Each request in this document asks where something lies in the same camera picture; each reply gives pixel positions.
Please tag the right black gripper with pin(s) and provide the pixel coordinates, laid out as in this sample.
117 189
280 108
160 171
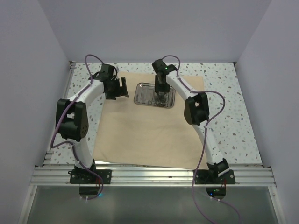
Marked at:
160 89

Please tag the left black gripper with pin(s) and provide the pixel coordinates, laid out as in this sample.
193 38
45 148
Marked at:
121 91

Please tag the stainless steel instrument tray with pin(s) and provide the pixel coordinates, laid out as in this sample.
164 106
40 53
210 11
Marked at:
171 100

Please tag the steel surgical scissors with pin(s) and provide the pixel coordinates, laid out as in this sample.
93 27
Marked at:
159 99

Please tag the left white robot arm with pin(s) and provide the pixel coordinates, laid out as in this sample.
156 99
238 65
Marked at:
72 117

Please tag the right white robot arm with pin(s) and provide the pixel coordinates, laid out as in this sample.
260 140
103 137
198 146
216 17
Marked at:
196 113

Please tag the steel forceps in tray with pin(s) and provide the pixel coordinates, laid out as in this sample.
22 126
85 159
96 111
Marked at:
146 96

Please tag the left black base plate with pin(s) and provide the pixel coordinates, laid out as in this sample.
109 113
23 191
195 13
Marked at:
81 176

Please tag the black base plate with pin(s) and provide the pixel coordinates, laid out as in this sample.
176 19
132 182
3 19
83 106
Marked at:
203 176
81 176

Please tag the left side aluminium rail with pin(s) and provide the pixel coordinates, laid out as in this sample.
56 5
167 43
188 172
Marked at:
60 107

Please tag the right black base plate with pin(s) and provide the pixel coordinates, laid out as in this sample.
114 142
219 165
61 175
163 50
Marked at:
203 176

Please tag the aluminium extrusion rail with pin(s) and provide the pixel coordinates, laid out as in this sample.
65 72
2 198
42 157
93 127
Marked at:
142 176

